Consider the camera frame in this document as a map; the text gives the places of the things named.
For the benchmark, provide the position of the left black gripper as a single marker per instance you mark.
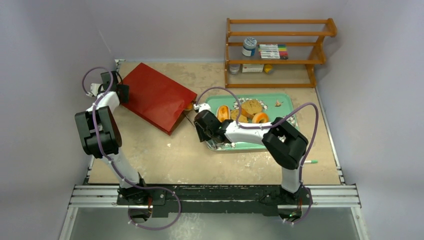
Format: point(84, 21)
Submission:
point(125, 89)

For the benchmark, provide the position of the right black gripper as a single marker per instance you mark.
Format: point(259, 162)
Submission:
point(200, 127)

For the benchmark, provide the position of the long glazed fake bread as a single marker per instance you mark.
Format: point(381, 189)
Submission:
point(223, 113)

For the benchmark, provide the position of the red paper bag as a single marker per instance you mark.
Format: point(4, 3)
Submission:
point(157, 98)

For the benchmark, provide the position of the brown crusty fake bread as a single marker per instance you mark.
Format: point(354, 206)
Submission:
point(250, 108)

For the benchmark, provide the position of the round pale fake bun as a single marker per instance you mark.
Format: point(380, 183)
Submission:
point(260, 118)

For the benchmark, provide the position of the orange fake bread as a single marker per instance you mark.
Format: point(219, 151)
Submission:
point(189, 107)

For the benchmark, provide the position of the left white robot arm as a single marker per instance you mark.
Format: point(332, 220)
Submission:
point(100, 136)

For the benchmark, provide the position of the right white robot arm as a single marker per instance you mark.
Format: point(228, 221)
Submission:
point(284, 142)

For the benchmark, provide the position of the small grey jar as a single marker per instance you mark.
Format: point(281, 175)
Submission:
point(234, 68)

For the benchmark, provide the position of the small white box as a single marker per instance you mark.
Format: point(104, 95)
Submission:
point(252, 68)

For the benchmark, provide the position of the green floral tray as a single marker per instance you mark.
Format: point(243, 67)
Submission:
point(273, 104)

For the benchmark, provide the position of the yellow small object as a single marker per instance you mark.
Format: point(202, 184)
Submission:
point(268, 68)

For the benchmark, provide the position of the white jar blue lid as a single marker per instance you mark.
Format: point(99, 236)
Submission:
point(249, 46)

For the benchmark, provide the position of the coloured marker pen set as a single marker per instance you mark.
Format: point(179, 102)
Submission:
point(273, 51)

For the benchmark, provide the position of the small green white pen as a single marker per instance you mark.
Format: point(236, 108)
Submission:
point(311, 162)

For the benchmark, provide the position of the wooden shelf rack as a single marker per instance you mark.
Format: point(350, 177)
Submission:
point(242, 47)

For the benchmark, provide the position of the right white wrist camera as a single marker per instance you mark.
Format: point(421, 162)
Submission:
point(201, 107)

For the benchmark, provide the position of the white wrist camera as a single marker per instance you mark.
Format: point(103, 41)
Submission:
point(201, 107)
point(94, 90)

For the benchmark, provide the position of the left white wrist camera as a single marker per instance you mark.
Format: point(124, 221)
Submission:
point(94, 90)

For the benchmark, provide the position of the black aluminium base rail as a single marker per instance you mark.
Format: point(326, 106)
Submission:
point(268, 200)

